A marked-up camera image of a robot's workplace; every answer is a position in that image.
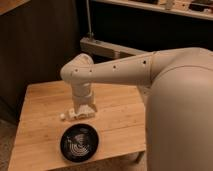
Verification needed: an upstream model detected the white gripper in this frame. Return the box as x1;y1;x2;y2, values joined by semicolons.
72;93;97;115

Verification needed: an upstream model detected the clear plastic bottle white cap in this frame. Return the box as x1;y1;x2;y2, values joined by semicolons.
59;107;100;121

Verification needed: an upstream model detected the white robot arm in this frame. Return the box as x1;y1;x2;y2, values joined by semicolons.
60;47;213;171

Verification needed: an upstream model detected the black ceramic bowl white pattern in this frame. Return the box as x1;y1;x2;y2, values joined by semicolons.
60;124;99;163

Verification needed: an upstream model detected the wooden table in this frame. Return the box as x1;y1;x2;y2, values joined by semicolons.
8;81;146;171

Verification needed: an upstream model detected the metal pole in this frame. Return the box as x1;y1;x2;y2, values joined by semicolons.
86;0;94;41

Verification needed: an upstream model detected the dark wooden cabinet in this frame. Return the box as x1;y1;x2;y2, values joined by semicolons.
0;0;79;123

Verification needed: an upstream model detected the wooden shelf with items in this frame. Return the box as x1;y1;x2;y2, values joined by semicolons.
94;0;213;21

